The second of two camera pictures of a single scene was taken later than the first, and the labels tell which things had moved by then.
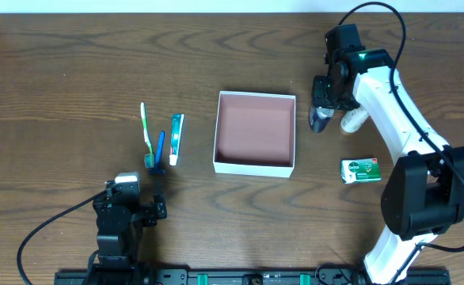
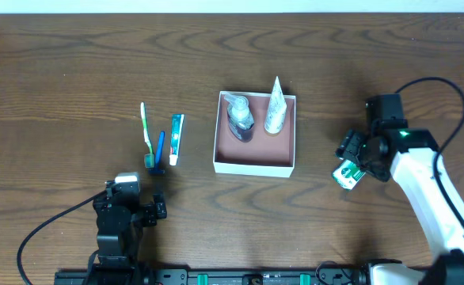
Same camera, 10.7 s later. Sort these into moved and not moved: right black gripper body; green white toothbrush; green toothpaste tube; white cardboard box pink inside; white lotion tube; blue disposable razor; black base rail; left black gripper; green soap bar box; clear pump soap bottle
Moved: right black gripper body; clear pump soap bottle; green soap bar box; white lotion tube
Not moved: black base rail; left black gripper; blue disposable razor; green toothpaste tube; green white toothbrush; white cardboard box pink inside
